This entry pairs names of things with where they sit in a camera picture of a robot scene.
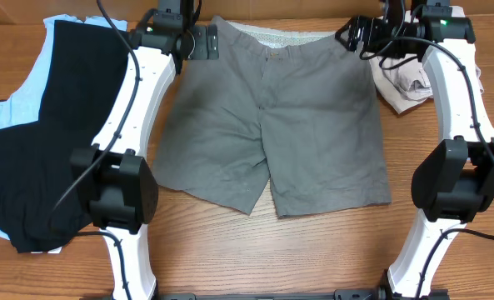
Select grey shorts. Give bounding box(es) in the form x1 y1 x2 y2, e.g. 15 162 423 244
152 16 391 217

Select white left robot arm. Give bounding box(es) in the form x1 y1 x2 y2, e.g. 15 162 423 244
70 25 219 299

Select folded beige shorts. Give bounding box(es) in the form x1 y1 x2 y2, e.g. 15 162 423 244
369 5 485 115

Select light blue shirt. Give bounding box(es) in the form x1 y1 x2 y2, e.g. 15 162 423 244
0 14 127 254

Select black garment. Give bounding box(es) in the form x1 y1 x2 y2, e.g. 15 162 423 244
0 19 130 254

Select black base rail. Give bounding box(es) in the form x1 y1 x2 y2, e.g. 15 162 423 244
79 283 451 300

